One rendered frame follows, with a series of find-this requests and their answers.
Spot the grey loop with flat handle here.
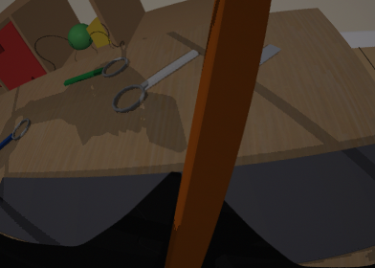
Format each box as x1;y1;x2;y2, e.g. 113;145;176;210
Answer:
111;50;199;113

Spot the orange long bar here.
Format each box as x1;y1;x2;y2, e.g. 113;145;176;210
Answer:
165;0;272;268

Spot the green thin bar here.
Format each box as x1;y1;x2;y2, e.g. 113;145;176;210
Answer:
64;57;129;86

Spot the blue handle with grey loop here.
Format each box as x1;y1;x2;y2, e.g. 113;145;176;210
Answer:
0;119;30;149

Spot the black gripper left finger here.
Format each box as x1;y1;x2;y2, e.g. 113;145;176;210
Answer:
0;172;183;268

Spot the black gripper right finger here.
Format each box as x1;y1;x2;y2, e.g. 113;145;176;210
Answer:
202;200;313;268

